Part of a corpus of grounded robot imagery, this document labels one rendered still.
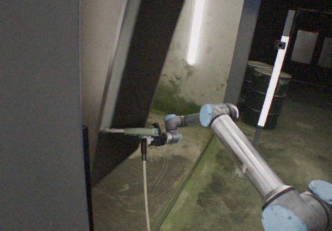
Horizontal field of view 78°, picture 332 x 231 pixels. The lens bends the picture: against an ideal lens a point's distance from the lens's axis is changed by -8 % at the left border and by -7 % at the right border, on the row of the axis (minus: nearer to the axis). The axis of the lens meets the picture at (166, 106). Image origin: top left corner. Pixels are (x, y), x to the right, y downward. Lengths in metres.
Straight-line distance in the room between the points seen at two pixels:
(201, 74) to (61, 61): 2.85
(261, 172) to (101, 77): 0.75
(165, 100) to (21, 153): 3.15
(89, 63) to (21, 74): 0.76
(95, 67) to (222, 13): 2.23
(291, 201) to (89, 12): 1.03
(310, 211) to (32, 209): 0.83
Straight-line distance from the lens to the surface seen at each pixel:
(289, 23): 2.08
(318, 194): 1.00
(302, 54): 7.72
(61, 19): 0.25
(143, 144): 1.45
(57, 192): 0.32
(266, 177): 0.95
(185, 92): 3.18
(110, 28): 0.89
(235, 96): 3.02
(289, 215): 0.86
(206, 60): 3.01
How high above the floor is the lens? 1.43
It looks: 22 degrees down
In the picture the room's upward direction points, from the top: 7 degrees clockwise
